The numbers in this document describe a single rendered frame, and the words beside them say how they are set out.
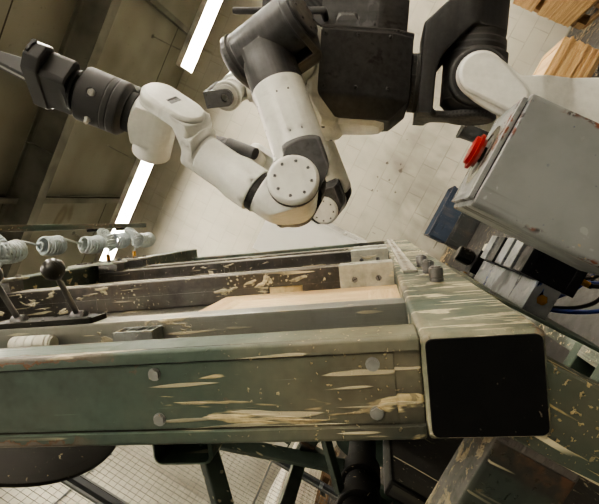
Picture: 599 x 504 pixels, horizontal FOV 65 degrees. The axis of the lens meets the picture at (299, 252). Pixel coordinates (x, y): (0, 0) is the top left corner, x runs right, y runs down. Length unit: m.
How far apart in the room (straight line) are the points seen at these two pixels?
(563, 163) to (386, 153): 5.91
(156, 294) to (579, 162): 0.98
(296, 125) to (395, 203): 5.64
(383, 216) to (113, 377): 5.90
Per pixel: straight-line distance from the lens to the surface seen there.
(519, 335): 0.51
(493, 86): 1.00
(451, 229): 5.38
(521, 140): 0.51
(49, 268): 0.87
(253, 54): 0.83
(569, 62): 4.21
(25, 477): 1.79
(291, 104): 0.77
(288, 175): 0.70
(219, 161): 0.75
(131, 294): 1.27
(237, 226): 6.70
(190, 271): 1.76
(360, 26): 0.99
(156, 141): 0.82
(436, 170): 6.41
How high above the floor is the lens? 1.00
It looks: 6 degrees up
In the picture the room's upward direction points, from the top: 62 degrees counter-clockwise
